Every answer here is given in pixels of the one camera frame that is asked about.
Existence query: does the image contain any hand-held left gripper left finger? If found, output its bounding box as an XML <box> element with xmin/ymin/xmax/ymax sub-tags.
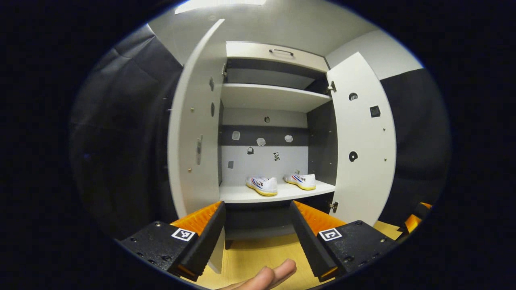
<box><xmin>120</xmin><ymin>201</ymin><xmax>226</xmax><ymax>282</ymax></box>

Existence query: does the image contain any white shoe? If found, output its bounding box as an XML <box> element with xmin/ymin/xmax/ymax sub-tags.
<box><xmin>246</xmin><ymin>176</ymin><xmax>279</xmax><ymax>197</ymax></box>
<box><xmin>283</xmin><ymin>173</ymin><xmax>317</xmax><ymax>191</ymax></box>

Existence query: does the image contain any black backdrop cloth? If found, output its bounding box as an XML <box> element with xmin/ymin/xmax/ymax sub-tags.
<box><xmin>69</xmin><ymin>24</ymin><xmax>450</xmax><ymax>242</ymax></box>

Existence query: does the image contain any white cabinet drawer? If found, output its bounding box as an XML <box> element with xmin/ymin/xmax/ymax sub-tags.
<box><xmin>226</xmin><ymin>41</ymin><xmax>329</xmax><ymax>73</ymax></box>

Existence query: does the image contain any white shoe cabinet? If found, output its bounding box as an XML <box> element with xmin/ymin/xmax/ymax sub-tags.
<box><xmin>218</xmin><ymin>41</ymin><xmax>339</xmax><ymax>250</ymax></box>

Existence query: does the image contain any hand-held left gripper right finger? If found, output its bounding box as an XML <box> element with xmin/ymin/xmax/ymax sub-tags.
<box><xmin>289</xmin><ymin>200</ymin><xmax>397</xmax><ymax>282</ymax></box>

